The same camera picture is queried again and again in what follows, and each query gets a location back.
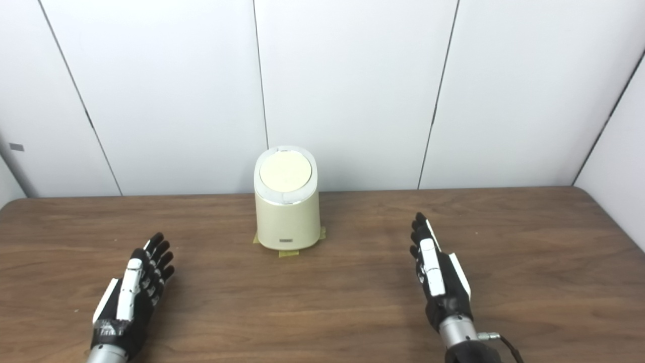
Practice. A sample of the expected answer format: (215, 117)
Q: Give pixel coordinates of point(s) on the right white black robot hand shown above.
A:
(446, 287)

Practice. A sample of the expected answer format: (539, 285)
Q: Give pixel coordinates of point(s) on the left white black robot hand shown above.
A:
(126, 307)

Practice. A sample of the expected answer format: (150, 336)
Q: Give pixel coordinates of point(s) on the cream-colored bin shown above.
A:
(287, 222)

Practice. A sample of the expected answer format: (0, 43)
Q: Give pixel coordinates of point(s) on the cream round bin lid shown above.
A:
(285, 172)

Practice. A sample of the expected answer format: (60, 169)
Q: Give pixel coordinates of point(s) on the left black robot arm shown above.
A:
(106, 354)

